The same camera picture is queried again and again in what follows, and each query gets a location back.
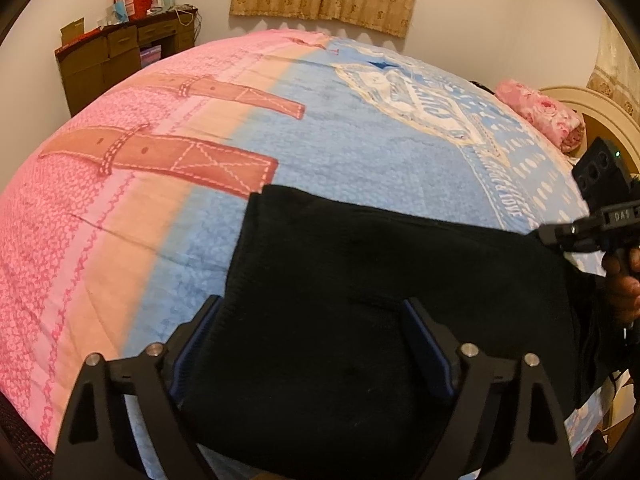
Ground folded pink floral blanket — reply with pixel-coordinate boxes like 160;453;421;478
495;78;586;155

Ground brown wooden desk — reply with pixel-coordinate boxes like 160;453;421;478
54;7;198;118

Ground brown cardboard piece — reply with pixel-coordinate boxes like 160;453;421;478
60;18;86;47

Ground narrow beige patterned curtain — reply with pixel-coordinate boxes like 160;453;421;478
586;15;640;126

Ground dark cloth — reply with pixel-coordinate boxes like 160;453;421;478
0;395;57;480

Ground pink and blue printed blanket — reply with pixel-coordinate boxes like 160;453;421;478
0;27;621;480

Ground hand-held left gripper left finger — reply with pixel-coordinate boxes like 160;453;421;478
52;294;223;480

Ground black pants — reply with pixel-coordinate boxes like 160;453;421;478
177;184;617;480

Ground person's right hand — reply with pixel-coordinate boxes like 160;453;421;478
602;246;640;328

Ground cream and brown headboard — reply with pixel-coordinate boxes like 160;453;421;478
540;85;640;176

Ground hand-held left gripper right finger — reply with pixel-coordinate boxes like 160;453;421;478
402;297;576;480

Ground flat red box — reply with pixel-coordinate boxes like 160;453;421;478
54;30;104;57

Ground red gift bag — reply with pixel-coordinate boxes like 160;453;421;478
114;0;154;21

